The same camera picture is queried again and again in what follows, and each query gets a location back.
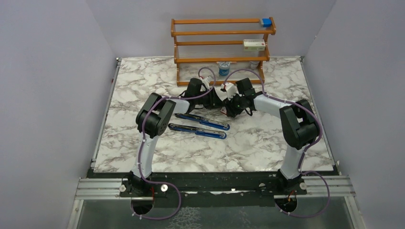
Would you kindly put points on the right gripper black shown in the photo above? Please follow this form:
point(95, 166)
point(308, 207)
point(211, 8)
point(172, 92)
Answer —
point(231, 112)

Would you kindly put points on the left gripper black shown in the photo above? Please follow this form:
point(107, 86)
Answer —
point(213, 100)

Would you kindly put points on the blue stapler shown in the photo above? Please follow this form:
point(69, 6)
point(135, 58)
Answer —
point(206, 127)

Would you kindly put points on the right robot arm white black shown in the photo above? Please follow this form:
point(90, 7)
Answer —
point(300, 126)

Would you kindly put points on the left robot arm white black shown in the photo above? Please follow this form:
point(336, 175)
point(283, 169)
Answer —
point(154, 118)

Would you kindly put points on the orange wooden shelf rack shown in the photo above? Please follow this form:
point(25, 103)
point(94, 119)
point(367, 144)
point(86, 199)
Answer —
point(206, 42)

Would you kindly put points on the blue white cup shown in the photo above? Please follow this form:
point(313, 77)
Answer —
point(224, 68)

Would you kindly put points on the white small jar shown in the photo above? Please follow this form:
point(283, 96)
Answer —
point(254, 64)

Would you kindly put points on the white green carton box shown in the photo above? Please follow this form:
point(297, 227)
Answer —
point(254, 45)

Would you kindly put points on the blue box on top shelf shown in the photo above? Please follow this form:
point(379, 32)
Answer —
point(266, 22)

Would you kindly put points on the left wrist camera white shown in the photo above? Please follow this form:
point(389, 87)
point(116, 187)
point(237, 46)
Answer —
point(206, 82)

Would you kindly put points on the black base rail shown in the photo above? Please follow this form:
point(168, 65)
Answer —
point(169, 190)

